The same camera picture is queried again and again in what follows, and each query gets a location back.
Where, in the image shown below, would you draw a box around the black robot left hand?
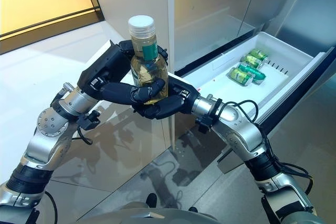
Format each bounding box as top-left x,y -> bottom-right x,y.
77,39 -> 169,106

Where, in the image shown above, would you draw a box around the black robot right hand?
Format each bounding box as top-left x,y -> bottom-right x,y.
131,76 -> 202,120

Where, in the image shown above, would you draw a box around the yellow tea plastic bottle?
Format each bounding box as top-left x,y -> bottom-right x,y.
128,15 -> 169,105

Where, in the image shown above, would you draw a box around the white fridge drawer steel front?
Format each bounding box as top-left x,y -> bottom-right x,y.
174,31 -> 336,175

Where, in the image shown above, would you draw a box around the light green drink can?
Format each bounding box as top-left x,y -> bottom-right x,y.
228,68 -> 253,87
248,48 -> 269,61
240,54 -> 262,69

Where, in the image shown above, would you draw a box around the dark green drink can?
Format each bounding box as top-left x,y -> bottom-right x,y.
237,62 -> 266,85

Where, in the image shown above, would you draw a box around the black robot left foot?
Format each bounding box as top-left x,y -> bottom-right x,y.
146,193 -> 158,209

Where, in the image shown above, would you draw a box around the grey robot torso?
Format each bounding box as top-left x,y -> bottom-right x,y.
76,204 -> 218,224

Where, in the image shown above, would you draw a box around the brushed steel side panel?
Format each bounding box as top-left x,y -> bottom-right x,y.
267,0 -> 336,54

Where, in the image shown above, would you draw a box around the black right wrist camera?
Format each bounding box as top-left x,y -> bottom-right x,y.
195,98 -> 223,133

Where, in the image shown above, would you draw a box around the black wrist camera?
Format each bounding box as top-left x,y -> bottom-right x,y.
195,98 -> 223,133
78,110 -> 102,131

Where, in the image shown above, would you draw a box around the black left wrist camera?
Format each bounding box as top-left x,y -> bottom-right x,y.
78,110 -> 102,131

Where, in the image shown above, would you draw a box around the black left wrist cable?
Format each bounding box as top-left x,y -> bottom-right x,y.
71,126 -> 94,146

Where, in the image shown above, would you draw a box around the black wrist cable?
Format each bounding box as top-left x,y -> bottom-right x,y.
71,126 -> 94,146
230,100 -> 314,183

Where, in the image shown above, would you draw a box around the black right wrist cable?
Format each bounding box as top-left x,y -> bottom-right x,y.
230,100 -> 314,183

